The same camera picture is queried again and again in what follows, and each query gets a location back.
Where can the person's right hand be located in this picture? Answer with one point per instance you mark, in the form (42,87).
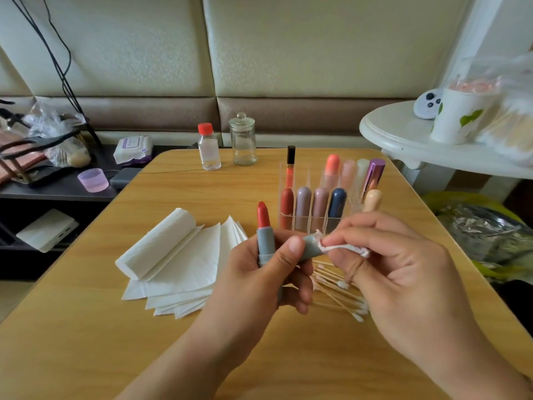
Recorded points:
(416,300)

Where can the person's left hand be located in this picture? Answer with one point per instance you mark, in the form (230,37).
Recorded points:
(250,291)

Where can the red lipstick grey-blue tube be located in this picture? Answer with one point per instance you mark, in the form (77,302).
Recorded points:
(266,237)

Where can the grey-blue lipstick cap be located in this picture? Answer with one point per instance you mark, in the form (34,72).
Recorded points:
(311,245)

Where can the stack of white tissues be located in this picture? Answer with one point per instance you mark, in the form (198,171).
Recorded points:
(179,262)

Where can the white tissue sheet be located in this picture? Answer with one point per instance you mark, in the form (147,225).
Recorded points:
(346,248)

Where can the red lipstick mauve tube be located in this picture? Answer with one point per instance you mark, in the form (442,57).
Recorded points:
(303,208)

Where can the red lipstick dusty pink tube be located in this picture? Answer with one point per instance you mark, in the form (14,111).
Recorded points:
(320,208)

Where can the red lipstick navy tube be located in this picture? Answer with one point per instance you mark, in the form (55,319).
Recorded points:
(336,208)

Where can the clear acrylic lipstick organizer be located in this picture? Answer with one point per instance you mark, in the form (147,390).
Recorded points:
(366,183)

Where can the person's left forearm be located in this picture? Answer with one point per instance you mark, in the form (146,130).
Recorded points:
(171,379)

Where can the yellow-green bin with bag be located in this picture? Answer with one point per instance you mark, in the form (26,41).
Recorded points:
(487,237)

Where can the clear bottle red cap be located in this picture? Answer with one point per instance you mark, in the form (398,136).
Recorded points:
(210,150)

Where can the glass jar with lid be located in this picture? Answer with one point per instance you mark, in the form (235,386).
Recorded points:
(243,143)

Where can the white round side table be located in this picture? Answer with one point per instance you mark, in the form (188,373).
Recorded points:
(396,137)

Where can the wet wipes pack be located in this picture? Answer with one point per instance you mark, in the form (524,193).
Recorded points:
(133,150)

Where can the white mug green leaf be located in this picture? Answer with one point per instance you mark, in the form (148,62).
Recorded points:
(458,119)

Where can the small purple plastic cup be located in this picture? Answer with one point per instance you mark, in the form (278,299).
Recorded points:
(93,180)

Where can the white panda figure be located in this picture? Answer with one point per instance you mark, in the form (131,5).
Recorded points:
(427,105)

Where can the black low shelf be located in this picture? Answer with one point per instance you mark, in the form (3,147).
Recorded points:
(62,195)

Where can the white power bank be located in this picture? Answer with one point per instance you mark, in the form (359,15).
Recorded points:
(47,230)

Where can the beige padded backrest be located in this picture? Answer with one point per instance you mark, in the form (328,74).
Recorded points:
(333,45)

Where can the crumpled clear plastic bag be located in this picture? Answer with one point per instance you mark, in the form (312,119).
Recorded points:
(50,120)

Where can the pink tray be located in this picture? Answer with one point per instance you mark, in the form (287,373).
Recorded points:
(10,166)

